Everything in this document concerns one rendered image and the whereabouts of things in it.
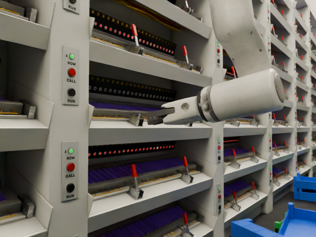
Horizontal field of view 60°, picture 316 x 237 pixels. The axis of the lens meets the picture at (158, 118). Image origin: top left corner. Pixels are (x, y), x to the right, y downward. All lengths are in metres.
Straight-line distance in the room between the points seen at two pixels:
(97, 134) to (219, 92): 0.29
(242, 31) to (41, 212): 0.55
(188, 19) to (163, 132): 0.43
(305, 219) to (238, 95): 0.99
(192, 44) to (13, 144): 0.86
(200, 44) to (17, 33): 0.78
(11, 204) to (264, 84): 0.55
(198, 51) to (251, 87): 0.65
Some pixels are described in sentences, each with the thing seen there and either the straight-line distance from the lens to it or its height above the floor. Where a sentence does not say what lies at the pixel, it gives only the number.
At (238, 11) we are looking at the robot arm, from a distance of 0.62.
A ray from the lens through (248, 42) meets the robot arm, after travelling 0.64.
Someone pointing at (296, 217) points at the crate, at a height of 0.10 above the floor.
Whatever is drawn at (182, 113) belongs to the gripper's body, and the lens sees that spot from 0.62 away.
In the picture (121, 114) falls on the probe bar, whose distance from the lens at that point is 0.79.
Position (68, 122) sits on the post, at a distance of 0.61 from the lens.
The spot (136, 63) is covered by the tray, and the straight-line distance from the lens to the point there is 0.78.
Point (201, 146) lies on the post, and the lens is 1.14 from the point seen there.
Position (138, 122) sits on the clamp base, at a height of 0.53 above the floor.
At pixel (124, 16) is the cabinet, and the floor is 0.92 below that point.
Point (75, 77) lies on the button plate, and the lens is 0.62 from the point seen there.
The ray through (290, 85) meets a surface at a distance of 2.47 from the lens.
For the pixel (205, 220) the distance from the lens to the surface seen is 1.19.
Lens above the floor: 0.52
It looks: 2 degrees up
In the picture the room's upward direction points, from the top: straight up
